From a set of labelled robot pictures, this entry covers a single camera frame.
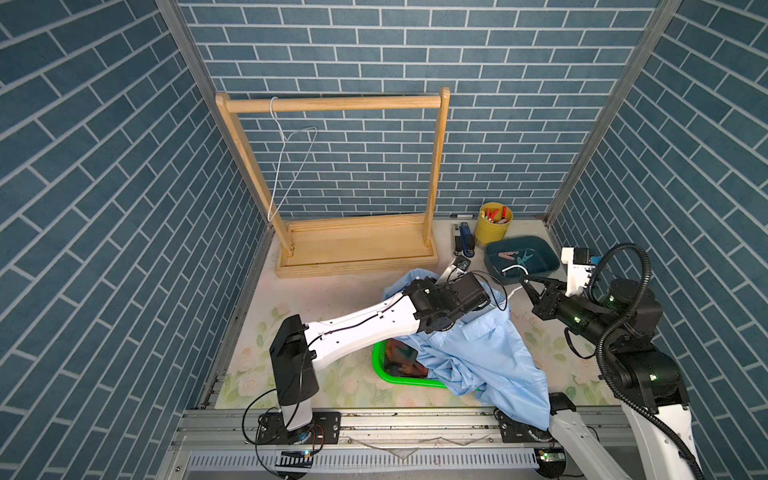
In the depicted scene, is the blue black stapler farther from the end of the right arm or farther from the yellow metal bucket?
the end of the right arm

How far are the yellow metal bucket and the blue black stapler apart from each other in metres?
0.02

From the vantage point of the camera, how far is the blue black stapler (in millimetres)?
1094

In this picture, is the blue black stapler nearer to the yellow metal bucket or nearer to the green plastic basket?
the yellow metal bucket

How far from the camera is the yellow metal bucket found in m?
1.05
